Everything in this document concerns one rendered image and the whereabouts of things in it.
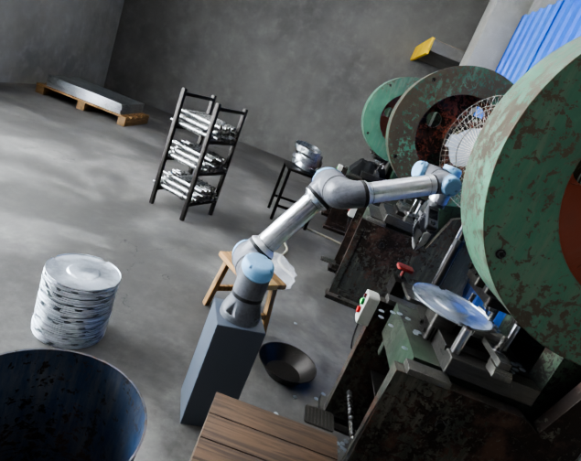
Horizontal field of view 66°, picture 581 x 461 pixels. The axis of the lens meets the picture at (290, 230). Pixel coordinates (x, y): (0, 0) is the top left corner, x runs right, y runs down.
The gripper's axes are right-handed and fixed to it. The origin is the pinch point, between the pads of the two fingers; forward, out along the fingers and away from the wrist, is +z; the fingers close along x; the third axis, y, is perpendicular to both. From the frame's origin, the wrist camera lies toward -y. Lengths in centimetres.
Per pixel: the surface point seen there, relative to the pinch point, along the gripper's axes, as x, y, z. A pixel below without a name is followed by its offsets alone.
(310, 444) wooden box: 22, -71, 50
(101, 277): 116, -18, 57
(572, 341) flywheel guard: -21, -79, -12
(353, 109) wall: 25, 627, -38
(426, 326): -5.8, -35.5, 16.6
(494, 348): -23, -49, 10
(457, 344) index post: -11, -52, 11
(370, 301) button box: 10.4, -12.9, 24.6
